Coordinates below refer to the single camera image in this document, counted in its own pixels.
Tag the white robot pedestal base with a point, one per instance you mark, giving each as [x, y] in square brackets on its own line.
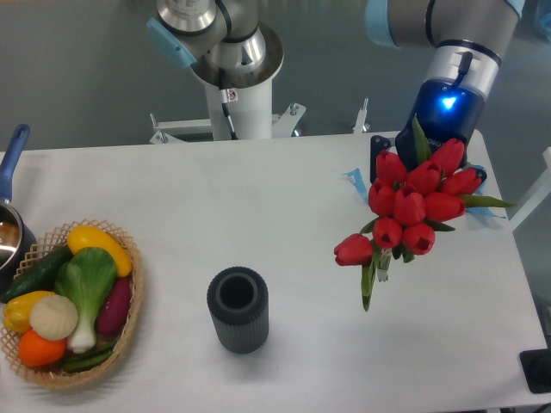
[234, 114]

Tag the black device at edge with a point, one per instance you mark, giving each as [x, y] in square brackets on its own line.
[536, 369]

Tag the green bean pods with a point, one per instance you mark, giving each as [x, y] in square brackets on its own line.
[88, 360]

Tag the yellow squash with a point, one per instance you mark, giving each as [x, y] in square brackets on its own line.
[87, 236]

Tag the green cucumber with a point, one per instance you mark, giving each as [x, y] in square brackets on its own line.
[38, 277]

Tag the orange fruit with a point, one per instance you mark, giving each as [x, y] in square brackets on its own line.
[36, 351]

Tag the blue object top right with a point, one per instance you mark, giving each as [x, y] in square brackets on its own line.
[542, 18]

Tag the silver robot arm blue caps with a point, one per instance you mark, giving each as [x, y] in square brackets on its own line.
[236, 57]

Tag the woven wicker basket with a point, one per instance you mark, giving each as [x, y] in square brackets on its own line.
[57, 377]

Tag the white frame at right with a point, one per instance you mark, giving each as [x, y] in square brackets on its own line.
[534, 196]

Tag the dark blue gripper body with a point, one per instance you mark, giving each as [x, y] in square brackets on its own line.
[443, 114]

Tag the red tulip bouquet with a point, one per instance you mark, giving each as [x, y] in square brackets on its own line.
[411, 207]

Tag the white garlic bulb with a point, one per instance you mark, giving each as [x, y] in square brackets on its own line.
[53, 317]

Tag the blue handled saucepan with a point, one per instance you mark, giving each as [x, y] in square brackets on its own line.
[16, 237]

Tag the dark grey ribbed vase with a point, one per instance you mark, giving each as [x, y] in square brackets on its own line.
[238, 301]

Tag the yellow bell pepper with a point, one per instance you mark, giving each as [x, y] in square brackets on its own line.
[16, 313]

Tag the blue ribbon strip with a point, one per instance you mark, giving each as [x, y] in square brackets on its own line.
[483, 210]

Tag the green bok choy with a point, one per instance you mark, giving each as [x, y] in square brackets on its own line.
[87, 281]

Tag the purple sweet potato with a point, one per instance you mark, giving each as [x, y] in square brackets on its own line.
[113, 315]

